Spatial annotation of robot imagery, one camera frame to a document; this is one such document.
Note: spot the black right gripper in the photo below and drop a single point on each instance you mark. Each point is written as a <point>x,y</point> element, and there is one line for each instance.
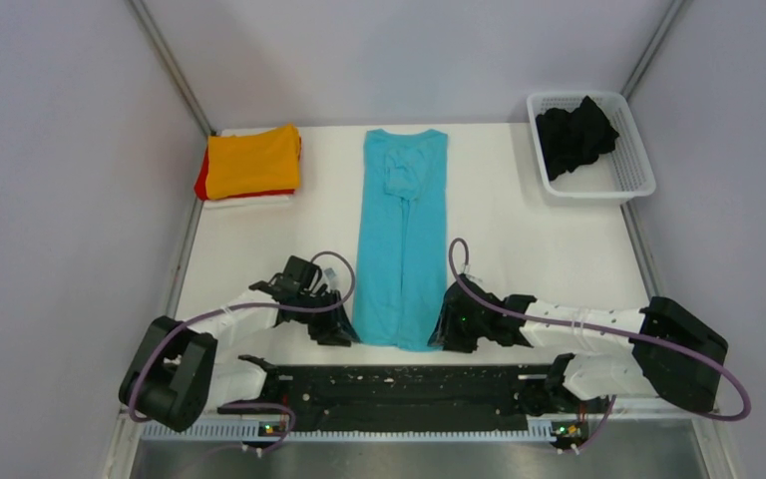
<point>447,336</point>

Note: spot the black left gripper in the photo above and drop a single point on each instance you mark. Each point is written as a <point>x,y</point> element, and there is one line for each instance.
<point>335,329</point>

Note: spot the teal t shirt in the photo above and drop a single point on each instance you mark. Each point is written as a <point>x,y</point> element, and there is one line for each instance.
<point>401,257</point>

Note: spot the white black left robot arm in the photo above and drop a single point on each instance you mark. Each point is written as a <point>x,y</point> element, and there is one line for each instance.
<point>179,368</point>

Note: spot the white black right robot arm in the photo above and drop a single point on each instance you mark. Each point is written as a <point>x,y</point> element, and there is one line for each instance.
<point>649,352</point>

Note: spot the folded white t shirt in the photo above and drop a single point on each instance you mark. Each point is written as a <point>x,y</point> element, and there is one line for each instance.
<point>250,201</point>

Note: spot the folded orange t shirt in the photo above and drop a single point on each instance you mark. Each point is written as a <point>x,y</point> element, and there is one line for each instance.
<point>261,162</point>

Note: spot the folded red t shirt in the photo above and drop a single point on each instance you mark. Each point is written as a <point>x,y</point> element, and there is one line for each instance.
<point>199,187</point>

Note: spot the black crumpled t shirt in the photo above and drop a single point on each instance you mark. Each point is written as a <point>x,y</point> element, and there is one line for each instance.
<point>572,139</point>

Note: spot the white plastic laundry basket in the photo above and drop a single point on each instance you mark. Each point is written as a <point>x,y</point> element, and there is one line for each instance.
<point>616,177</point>

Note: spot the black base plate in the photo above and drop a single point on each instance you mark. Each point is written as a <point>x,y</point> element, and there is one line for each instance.
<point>406,398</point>

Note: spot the grey aluminium frame post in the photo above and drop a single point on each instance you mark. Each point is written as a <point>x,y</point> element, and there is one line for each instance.
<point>163,51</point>

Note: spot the right grey frame post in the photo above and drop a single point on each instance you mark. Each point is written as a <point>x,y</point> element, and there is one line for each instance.
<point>675,9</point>

